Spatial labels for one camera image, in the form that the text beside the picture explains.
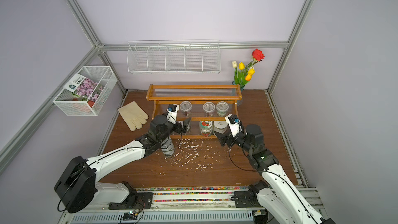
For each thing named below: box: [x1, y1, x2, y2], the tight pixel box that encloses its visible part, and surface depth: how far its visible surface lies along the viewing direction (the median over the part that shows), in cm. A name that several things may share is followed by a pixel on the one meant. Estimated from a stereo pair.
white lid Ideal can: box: [212, 120, 229, 137], surface depth 90 cm
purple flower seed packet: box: [63, 73, 105, 104], surface depth 75 cm
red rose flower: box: [252, 48, 266, 63], surface depth 91 cm
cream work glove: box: [117, 100, 149, 132], surface depth 107 cm
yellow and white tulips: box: [231, 60, 256, 91], surface depth 98 cm
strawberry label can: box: [199, 120, 214, 137], surface depth 91 cm
